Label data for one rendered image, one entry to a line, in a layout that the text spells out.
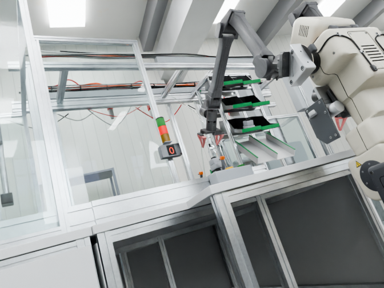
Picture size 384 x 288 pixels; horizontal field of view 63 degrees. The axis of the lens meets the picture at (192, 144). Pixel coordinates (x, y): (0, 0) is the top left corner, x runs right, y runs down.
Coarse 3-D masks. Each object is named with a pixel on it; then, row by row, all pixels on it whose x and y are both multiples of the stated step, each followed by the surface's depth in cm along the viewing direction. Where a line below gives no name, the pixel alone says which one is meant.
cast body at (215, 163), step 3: (213, 159) 170; (216, 159) 171; (210, 162) 172; (213, 162) 170; (216, 162) 170; (219, 162) 170; (210, 165) 173; (213, 165) 170; (216, 165) 168; (219, 165) 169; (210, 168) 173; (213, 168) 170; (216, 168) 168; (213, 171) 174
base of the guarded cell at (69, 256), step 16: (48, 240) 102; (64, 240) 104; (80, 240) 107; (0, 256) 95; (16, 256) 98; (32, 256) 99; (48, 256) 101; (64, 256) 102; (80, 256) 104; (0, 272) 93; (16, 272) 95; (32, 272) 97; (48, 272) 99; (64, 272) 100; (80, 272) 102; (96, 272) 105
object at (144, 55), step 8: (144, 56) 249; (152, 56) 253; (160, 56) 256; (168, 56) 260; (176, 56) 264; (192, 56) 272; (200, 56) 276; (208, 56) 278; (232, 56) 293; (240, 56) 296; (248, 56) 300; (152, 88) 306; (176, 112) 312; (168, 120) 304
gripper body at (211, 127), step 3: (207, 123) 169; (210, 123) 168; (213, 123) 169; (216, 123) 170; (207, 126) 170; (210, 126) 169; (213, 126) 169; (216, 126) 171; (201, 129) 172; (204, 129) 172; (207, 129) 170; (210, 129) 170; (213, 129) 170; (216, 129) 173; (219, 129) 173; (204, 132) 169; (207, 132) 168; (210, 132) 169; (213, 132) 170
